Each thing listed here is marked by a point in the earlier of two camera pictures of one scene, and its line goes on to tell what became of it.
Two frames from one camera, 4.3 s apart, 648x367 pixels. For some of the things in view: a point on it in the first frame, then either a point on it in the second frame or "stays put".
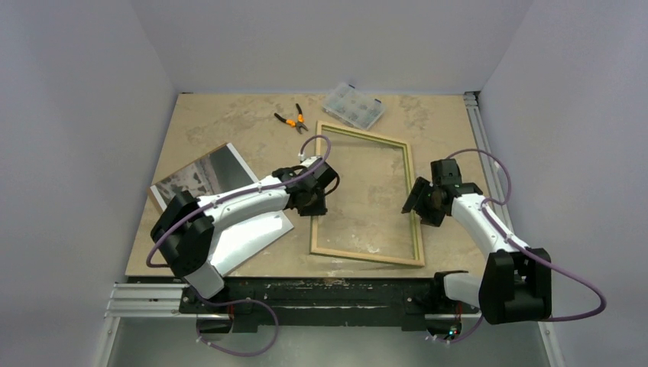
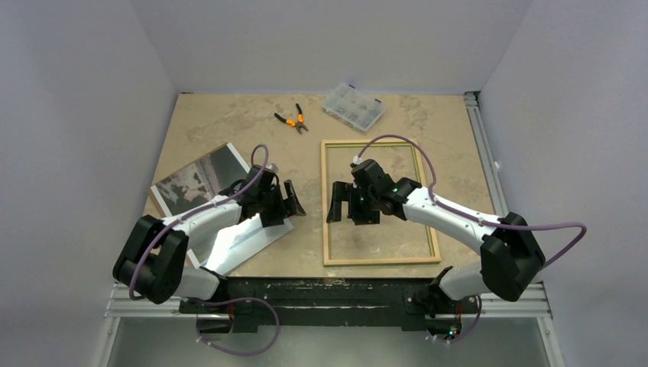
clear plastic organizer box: [352, 105] stays put
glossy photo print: [219, 171] stays put
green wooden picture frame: [409, 162] to [327, 261]
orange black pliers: [298, 125] stays put
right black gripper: [418, 197] to [355, 209]
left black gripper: [318, 209] to [287, 208]
